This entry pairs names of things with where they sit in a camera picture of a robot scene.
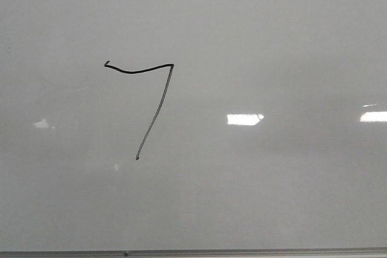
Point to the white whiteboard with aluminium frame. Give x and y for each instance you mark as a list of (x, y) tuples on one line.
[(192, 124)]

